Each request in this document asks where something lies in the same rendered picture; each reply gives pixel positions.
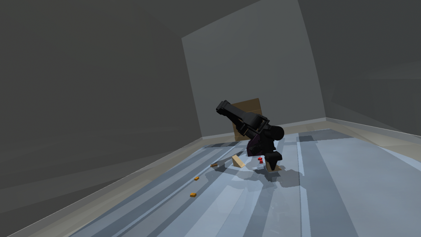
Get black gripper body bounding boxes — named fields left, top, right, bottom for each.
left=260, top=138, right=282, bottom=162

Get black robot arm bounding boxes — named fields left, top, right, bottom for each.
left=216, top=100, right=284, bottom=156

